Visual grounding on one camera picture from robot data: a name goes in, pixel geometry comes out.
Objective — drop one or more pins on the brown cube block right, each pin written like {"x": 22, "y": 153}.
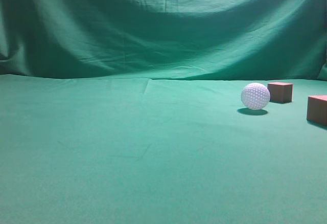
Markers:
{"x": 316, "y": 109}

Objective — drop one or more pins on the brown cube block rear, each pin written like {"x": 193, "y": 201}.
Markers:
{"x": 280, "y": 92}

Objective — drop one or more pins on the brown cube block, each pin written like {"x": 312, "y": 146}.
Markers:
{"x": 316, "y": 109}
{"x": 280, "y": 92}

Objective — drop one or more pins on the white dimpled golf ball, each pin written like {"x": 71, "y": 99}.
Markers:
{"x": 255, "y": 96}

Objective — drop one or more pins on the green cloth backdrop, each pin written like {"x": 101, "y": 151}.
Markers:
{"x": 130, "y": 111}

